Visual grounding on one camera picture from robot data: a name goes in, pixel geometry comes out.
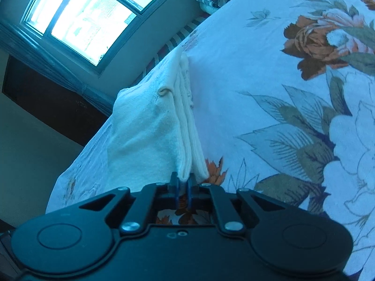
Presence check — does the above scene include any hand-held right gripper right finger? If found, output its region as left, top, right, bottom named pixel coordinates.
left=186, top=173, right=287, bottom=237

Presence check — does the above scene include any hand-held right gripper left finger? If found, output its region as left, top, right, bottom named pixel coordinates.
left=79, top=172, right=180, bottom=235

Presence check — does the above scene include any cream knit sweater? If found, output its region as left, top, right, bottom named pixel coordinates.
left=107, top=48, right=210, bottom=184

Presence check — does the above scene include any floral bed blanket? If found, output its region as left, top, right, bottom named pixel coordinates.
left=45, top=0, right=375, bottom=281

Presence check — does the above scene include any striped bed sheet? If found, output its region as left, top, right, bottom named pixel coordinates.
left=132, top=15, right=210, bottom=86

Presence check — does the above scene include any dark wooden wardrobe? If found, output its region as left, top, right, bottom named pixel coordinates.
left=1, top=55, right=109, bottom=147

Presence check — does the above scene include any blue curtain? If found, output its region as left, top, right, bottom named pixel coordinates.
left=0, top=20, right=118, bottom=117

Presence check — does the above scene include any black device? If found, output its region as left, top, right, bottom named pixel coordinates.
left=0, top=230, right=21, bottom=281

